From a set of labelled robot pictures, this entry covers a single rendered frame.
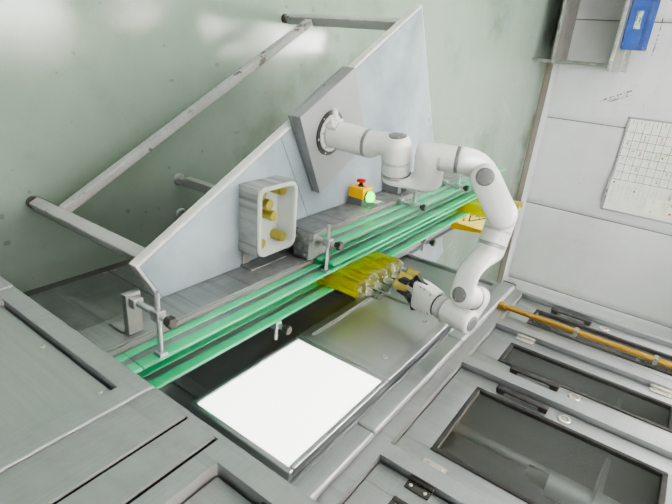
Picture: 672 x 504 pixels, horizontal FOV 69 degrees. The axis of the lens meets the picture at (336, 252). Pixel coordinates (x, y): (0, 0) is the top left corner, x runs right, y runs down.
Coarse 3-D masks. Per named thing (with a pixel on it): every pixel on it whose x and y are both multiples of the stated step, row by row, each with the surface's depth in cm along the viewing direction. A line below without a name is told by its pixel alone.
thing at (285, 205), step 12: (264, 192) 144; (288, 192) 158; (276, 204) 161; (288, 204) 159; (288, 216) 161; (264, 228) 160; (276, 228) 165; (288, 228) 162; (276, 240) 162; (288, 240) 163; (264, 252) 153
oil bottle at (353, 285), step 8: (336, 272) 167; (344, 272) 168; (320, 280) 170; (328, 280) 168; (336, 280) 166; (344, 280) 163; (352, 280) 162; (360, 280) 163; (336, 288) 167; (344, 288) 164; (352, 288) 162; (360, 288) 160; (360, 296) 162
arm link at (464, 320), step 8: (488, 296) 148; (448, 304) 151; (440, 312) 152; (448, 312) 149; (456, 312) 148; (464, 312) 147; (472, 312) 147; (480, 312) 148; (448, 320) 150; (456, 320) 147; (464, 320) 145; (472, 320) 146; (456, 328) 149; (464, 328) 146; (472, 328) 148
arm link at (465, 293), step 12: (480, 240) 145; (480, 252) 144; (492, 252) 143; (504, 252) 145; (468, 264) 143; (480, 264) 141; (492, 264) 142; (456, 276) 144; (468, 276) 141; (456, 288) 143; (468, 288) 141; (480, 288) 147; (456, 300) 143; (468, 300) 141; (480, 300) 145
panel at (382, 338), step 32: (352, 320) 168; (384, 320) 170; (416, 320) 172; (352, 352) 151; (384, 352) 152; (416, 352) 152; (224, 384) 131; (384, 384) 137; (352, 416) 125; (256, 448) 112; (320, 448) 115; (288, 480) 107
